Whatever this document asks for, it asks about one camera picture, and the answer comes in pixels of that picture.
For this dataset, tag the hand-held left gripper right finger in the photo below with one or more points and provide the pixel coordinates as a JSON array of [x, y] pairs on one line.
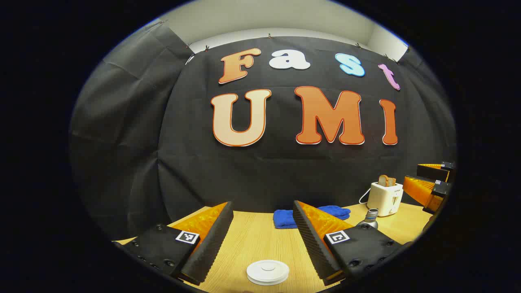
[[311, 244]]

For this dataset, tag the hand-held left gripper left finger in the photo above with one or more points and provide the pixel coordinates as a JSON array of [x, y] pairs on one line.
[[207, 252]]

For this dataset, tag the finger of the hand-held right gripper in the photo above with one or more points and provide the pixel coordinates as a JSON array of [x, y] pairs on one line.
[[433, 173], [441, 189]]

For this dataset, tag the white teacup lid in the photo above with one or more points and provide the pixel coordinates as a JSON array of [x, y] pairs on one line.
[[268, 268]]

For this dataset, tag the silver water bottle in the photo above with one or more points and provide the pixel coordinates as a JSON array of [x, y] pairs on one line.
[[369, 221]]

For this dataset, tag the blue towel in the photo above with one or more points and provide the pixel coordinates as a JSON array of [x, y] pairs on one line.
[[285, 219]]

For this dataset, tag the bread slice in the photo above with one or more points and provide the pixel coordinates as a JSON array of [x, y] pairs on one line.
[[391, 182], [383, 181]]

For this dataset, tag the white toaster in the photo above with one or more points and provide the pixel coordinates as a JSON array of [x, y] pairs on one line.
[[384, 199]]

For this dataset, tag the black backdrop cloth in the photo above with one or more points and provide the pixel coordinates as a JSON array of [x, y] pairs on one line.
[[264, 171]]

